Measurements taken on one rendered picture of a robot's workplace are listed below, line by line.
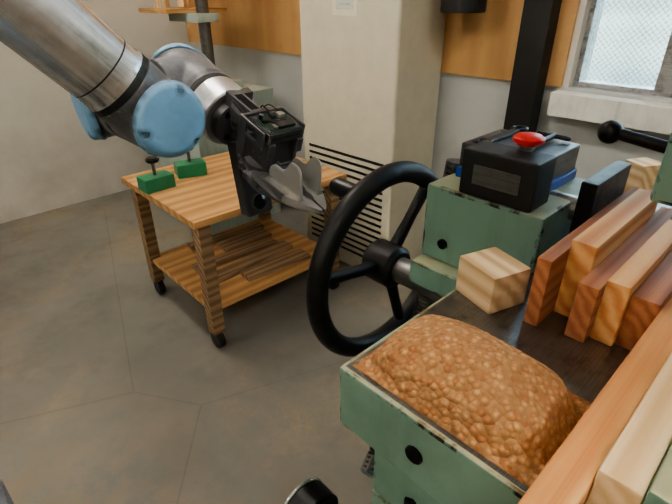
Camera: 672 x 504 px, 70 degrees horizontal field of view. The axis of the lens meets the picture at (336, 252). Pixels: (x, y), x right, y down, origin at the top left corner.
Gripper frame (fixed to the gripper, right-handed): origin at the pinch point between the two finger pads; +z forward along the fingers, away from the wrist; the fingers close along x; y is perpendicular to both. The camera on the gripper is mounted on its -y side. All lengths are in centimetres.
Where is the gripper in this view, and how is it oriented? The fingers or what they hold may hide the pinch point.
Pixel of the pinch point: (316, 210)
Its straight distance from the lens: 63.5
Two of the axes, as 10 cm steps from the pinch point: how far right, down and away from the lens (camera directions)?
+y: 2.3, -7.1, -6.7
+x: 7.2, -3.4, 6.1
